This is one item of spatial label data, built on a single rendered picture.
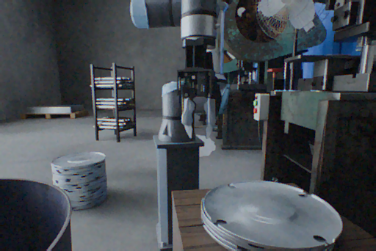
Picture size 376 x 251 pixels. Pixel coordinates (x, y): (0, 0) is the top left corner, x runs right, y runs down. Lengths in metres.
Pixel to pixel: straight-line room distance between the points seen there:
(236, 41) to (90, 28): 6.37
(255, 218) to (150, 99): 7.20
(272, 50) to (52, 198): 2.24
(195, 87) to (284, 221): 0.33
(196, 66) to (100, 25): 7.73
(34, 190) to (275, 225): 0.48
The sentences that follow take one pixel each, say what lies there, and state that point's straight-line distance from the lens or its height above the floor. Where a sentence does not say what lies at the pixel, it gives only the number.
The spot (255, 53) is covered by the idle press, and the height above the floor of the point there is 0.99.
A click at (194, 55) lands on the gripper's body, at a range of 0.47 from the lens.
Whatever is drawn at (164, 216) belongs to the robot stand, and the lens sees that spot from 1.00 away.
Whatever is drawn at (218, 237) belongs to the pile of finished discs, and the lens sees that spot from 0.51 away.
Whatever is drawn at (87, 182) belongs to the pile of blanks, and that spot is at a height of 0.15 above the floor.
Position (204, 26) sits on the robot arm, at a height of 0.77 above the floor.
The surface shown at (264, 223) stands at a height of 0.39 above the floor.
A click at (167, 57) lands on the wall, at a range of 7.62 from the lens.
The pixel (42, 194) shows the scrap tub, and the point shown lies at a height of 0.46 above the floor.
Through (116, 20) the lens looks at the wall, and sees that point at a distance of 8.07.
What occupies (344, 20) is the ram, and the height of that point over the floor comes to 0.92.
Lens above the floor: 0.65
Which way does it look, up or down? 10 degrees down
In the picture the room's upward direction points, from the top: straight up
